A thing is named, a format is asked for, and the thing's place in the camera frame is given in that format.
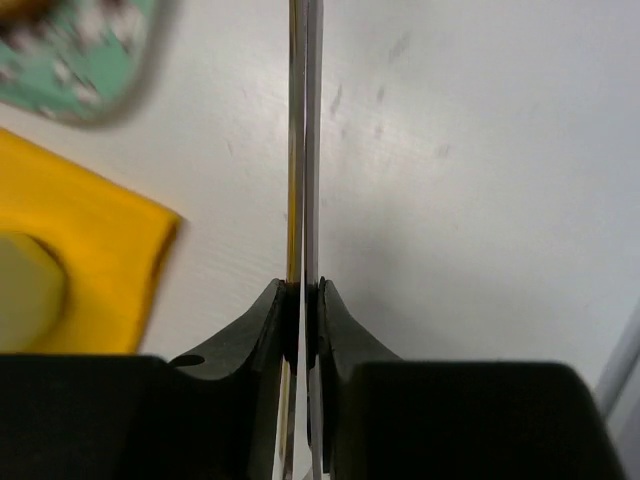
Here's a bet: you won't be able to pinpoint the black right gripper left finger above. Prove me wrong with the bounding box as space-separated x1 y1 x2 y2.
170 280 287 479

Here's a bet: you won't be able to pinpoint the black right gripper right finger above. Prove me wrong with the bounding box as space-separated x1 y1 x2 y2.
306 278 400 479

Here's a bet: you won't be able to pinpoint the metal serving tongs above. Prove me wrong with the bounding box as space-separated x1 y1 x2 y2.
278 1 324 479

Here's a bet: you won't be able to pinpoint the yellow cartoon placemat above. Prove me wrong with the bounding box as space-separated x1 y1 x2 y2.
1 130 181 354

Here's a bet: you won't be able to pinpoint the pale yellow mug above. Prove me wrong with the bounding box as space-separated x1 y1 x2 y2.
1 231 67 352

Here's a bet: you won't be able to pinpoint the green floral tray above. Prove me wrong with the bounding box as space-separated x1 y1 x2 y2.
1 1 171 124

